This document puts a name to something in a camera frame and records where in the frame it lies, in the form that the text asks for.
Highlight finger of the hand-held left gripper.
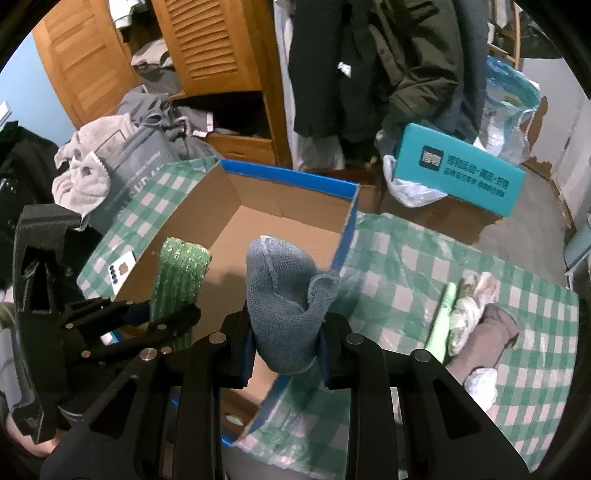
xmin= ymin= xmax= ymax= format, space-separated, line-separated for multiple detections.
xmin=76 ymin=305 xmax=202 ymax=367
xmin=59 ymin=298 xmax=152 ymax=340

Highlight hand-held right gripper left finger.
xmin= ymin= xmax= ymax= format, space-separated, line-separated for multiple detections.
xmin=39 ymin=313 xmax=254 ymax=480

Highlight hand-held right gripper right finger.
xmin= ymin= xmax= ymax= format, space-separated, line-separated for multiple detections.
xmin=321 ymin=315 xmax=530 ymax=480

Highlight green fuzzy cloth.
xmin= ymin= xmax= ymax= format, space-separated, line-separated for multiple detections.
xmin=148 ymin=237 xmax=213 ymax=352

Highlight grey-blue knitted cloth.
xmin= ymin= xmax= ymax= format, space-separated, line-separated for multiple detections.
xmin=246 ymin=235 xmax=341 ymax=376

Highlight blue-edged cardboard box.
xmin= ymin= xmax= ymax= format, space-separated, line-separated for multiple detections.
xmin=99 ymin=159 xmax=361 ymax=449

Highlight person's left hand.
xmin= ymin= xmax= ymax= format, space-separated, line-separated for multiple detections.
xmin=8 ymin=406 xmax=62 ymax=459

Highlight white smartphone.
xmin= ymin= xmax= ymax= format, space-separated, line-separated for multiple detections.
xmin=107 ymin=253 xmax=136 ymax=296

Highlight black bag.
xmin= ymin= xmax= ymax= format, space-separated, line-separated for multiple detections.
xmin=0 ymin=121 xmax=62 ymax=301

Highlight light green cloth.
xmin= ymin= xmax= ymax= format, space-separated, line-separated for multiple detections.
xmin=424 ymin=282 xmax=459 ymax=366

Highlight green white checked tablecloth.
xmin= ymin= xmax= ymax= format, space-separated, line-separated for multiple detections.
xmin=76 ymin=157 xmax=581 ymax=480

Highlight small white cloth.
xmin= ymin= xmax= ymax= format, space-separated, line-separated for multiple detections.
xmin=464 ymin=367 xmax=500 ymax=410

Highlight brown-grey cloth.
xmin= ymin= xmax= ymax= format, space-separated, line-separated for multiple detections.
xmin=445 ymin=304 xmax=521 ymax=385

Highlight white plastic bag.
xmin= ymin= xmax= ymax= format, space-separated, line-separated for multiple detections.
xmin=382 ymin=154 xmax=450 ymax=208

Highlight grey hoodie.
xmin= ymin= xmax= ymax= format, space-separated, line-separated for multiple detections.
xmin=115 ymin=89 xmax=223 ymax=161

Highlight teal shoe box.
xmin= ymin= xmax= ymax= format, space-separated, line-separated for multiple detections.
xmin=394 ymin=122 xmax=527 ymax=219

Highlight grey folded clothes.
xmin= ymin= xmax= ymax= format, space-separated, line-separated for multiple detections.
xmin=130 ymin=39 xmax=182 ymax=96

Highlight wooden louvred wardrobe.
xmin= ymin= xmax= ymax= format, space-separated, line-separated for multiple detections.
xmin=31 ymin=0 xmax=295 ymax=170

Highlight dark green hanging jacket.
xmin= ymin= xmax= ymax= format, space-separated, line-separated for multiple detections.
xmin=369 ymin=0 xmax=491 ymax=145

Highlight blue plastic bag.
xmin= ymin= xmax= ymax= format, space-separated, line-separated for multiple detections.
xmin=480 ymin=55 xmax=542 ymax=163

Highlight wooden chair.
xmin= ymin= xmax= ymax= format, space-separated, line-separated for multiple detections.
xmin=486 ymin=0 xmax=523 ymax=71

